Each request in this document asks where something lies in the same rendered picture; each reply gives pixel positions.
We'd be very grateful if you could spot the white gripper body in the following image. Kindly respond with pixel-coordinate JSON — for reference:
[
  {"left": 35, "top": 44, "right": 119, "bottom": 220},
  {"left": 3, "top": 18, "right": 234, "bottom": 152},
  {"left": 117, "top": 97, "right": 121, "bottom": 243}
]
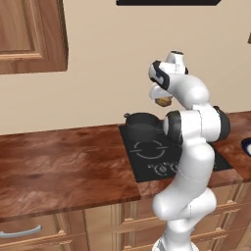
[{"left": 148, "top": 83, "right": 174, "bottom": 101}]

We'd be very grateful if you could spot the brown frozen meat piece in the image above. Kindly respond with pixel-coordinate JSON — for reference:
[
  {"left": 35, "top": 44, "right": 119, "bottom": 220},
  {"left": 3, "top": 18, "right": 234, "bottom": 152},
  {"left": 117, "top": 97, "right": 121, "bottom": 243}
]
[{"left": 154, "top": 96, "right": 173, "bottom": 108}]

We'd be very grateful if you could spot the black cooking pot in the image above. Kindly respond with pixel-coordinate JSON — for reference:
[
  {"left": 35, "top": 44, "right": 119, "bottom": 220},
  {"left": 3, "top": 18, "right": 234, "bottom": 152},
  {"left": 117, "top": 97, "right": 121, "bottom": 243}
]
[{"left": 123, "top": 112, "right": 164, "bottom": 142}]

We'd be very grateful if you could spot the black hob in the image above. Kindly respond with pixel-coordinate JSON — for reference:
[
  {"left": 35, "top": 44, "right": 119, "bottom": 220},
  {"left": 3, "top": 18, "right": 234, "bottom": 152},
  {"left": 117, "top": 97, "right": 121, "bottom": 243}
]
[{"left": 118, "top": 123, "right": 234, "bottom": 183}]

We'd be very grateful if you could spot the black extractor hood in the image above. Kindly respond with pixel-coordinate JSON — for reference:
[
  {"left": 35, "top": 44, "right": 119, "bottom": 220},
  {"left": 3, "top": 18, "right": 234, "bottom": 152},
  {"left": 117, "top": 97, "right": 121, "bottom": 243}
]
[{"left": 116, "top": 0, "right": 224, "bottom": 7}]

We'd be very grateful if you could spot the blue bowl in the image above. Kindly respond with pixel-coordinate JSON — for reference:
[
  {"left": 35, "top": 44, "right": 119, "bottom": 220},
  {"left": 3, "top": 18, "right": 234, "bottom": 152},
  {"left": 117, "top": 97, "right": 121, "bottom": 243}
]
[{"left": 240, "top": 136, "right": 251, "bottom": 158}]

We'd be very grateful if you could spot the wooden base cupboard run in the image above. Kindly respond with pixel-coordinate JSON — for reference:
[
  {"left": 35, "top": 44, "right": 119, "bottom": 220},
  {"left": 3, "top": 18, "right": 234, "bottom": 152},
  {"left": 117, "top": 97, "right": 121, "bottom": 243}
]
[{"left": 67, "top": 181, "right": 251, "bottom": 251}]

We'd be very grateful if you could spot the wooden drawer front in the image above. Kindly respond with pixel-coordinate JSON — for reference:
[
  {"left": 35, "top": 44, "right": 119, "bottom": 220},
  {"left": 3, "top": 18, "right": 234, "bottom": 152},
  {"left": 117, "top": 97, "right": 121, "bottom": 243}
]
[{"left": 0, "top": 211, "right": 69, "bottom": 245}]

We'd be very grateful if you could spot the wooden wall cupboard door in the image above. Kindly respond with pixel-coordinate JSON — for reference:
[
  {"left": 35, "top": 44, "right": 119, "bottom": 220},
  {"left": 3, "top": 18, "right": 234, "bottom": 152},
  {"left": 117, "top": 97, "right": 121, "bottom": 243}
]
[{"left": 0, "top": 0, "right": 70, "bottom": 75}]

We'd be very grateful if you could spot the curved silver drawer handle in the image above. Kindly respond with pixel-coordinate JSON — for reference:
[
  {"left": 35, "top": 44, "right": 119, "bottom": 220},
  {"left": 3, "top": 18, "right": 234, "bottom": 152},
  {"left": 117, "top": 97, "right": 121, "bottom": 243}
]
[{"left": 0, "top": 225, "right": 44, "bottom": 239}]

